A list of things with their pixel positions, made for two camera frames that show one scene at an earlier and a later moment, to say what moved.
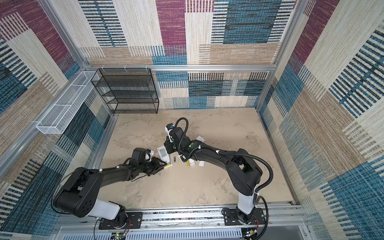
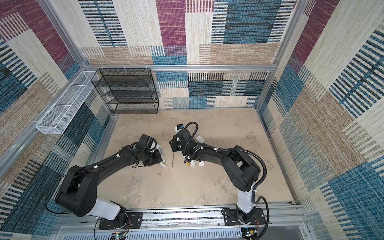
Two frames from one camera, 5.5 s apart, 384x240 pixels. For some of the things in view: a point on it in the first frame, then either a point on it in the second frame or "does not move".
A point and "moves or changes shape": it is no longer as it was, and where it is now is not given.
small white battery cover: x=200 y=138 does not move
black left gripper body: x=151 y=167 to x=153 y=158
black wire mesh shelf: x=127 y=90 does not move
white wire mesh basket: x=57 y=119 does not move
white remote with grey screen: x=165 y=156 moves or changes shape
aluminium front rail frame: x=285 y=223 does not move
